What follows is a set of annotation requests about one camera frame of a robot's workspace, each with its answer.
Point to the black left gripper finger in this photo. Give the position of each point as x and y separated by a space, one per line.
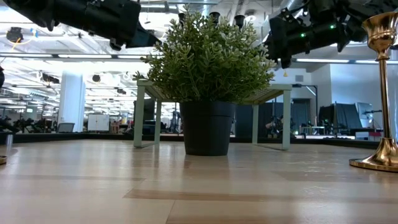
144 39

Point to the gold candlestick holder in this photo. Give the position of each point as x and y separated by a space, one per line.
385 155
2 160

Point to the grey monitor on arm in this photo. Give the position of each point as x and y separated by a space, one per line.
364 113

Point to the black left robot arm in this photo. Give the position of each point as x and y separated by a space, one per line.
46 11

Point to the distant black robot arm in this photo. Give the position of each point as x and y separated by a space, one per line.
175 121

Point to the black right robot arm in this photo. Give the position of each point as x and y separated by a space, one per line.
323 28

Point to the black curtain partition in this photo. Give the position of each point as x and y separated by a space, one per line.
267 116

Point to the white square pillar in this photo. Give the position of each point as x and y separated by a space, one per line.
71 105

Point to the white cabinet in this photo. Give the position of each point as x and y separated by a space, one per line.
98 123

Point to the black folding screen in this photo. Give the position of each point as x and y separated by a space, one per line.
342 116

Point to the black ceiling dome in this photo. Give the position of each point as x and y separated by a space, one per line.
14 34

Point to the artificial green plant black pot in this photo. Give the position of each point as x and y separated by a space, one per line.
206 130

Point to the grey chair back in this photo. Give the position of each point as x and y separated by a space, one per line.
66 127

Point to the red and white box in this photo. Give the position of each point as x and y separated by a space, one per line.
368 135

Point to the black aluminium table frame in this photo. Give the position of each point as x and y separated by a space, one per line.
62 137

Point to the grey metal post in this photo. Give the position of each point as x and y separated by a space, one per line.
8 143

